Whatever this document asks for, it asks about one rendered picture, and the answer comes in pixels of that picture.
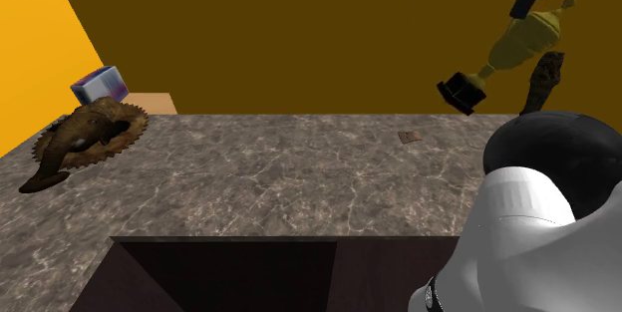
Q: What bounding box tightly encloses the gold trophy with black base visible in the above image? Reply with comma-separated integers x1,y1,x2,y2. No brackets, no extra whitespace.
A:
436,0,578,117

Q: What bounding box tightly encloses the dark brown rough stick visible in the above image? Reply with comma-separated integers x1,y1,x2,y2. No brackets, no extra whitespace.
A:
518,50,566,117

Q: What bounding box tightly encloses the small brown square piece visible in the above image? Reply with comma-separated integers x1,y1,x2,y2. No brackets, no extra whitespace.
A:
398,130,424,145

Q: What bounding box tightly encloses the tan wooden furniture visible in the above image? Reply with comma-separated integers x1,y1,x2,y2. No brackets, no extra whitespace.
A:
120,92,179,117

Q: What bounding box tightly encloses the dark robot stand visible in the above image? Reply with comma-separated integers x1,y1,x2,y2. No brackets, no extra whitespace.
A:
68,235,461,312

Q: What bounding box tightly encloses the brown serrated round mat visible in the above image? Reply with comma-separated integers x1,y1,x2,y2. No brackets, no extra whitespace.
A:
31,102,151,171

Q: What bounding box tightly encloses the white blue purple box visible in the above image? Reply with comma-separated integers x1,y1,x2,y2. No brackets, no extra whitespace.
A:
70,65,131,106

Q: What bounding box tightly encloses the brown animal figure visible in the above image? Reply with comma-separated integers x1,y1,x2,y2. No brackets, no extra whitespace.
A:
18,96,133,194

